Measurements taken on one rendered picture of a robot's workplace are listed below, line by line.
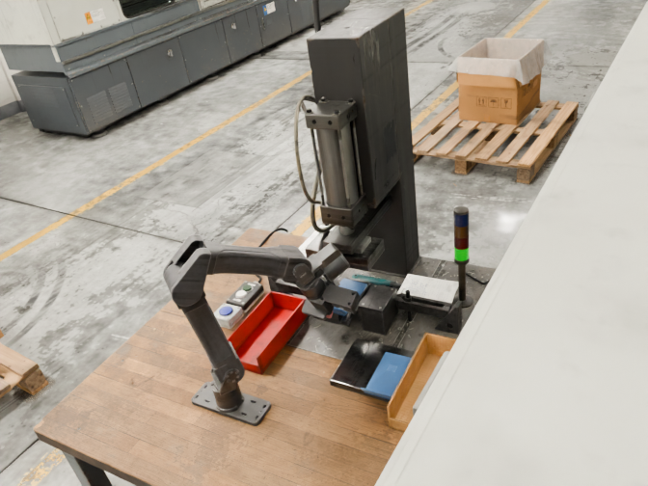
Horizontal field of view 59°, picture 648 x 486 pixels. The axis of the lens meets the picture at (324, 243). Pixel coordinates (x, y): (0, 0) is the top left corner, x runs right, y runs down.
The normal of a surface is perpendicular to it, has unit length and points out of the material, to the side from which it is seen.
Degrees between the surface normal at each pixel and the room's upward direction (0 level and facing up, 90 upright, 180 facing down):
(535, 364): 0
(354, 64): 90
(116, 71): 90
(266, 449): 0
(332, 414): 0
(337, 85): 90
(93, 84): 90
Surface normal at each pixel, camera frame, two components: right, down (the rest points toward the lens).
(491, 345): -0.14, -0.84
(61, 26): 0.85, 0.18
